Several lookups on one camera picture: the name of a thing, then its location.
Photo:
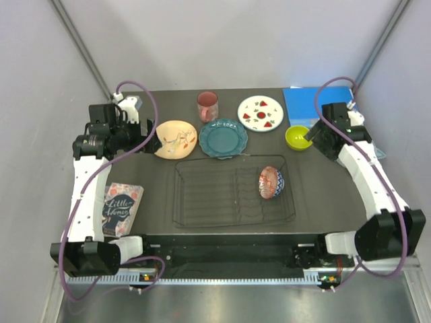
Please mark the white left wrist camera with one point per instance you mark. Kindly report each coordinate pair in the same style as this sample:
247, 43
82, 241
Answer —
129, 106

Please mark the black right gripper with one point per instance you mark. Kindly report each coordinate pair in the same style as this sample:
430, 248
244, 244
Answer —
316, 138

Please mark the red blue patterned bowl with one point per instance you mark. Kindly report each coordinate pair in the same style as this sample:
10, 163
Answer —
271, 182

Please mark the black wire dish rack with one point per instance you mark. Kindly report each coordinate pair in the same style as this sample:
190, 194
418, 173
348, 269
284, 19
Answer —
211, 192

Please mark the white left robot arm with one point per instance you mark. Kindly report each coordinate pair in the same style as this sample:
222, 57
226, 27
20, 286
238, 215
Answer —
83, 250

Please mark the blue clip file folder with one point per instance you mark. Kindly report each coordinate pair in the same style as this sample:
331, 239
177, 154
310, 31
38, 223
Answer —
300, 102

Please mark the Little Women book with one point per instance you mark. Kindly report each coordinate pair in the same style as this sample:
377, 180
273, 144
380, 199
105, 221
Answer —
121, 202

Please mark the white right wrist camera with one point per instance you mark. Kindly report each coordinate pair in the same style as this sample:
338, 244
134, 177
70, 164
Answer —
356, 118

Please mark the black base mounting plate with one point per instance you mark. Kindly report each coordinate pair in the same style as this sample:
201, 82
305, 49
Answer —
289, 250

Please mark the teal scalloped plate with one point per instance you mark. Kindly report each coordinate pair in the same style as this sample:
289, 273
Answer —
223, 138

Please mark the beige floral plate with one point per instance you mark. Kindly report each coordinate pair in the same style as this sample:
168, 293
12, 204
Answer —
178, 139

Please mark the pink mug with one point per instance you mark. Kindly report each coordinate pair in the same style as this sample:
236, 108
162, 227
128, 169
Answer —
207, 103

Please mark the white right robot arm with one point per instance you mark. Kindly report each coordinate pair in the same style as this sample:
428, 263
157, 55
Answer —
392, 226

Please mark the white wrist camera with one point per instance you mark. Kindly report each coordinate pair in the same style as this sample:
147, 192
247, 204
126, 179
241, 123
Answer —
356, 118
129, 106

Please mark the lime green bowl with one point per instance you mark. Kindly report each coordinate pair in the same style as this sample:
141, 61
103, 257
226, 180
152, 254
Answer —
295, 138

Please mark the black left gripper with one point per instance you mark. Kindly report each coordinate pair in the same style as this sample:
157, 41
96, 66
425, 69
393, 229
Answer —
139, 141

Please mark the white watermelon plate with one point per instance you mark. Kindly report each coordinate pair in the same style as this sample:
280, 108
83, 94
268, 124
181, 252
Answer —
260, 113

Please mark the teal cat-ear headphones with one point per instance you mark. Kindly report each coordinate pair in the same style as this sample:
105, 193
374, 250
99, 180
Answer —
378, 152

